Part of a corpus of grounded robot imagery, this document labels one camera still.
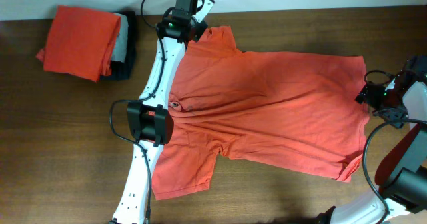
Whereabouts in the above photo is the orange t-shirt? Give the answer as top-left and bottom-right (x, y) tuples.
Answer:
(153, 26), (369, 200)

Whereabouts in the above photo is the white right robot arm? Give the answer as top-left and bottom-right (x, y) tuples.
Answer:
(314, 55), (426, 224)

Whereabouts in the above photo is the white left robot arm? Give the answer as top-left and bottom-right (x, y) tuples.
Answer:
(111, 0), (215, 224)

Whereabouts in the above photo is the folded grey garment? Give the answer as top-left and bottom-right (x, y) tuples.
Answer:
(111, 13), (129, 63)

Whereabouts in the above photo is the folded navy garment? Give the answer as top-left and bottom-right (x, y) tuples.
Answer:
(100, 11), (139, 81)

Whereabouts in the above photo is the folded orange shirt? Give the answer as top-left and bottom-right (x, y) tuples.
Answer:
(36, 5), (121, 82)

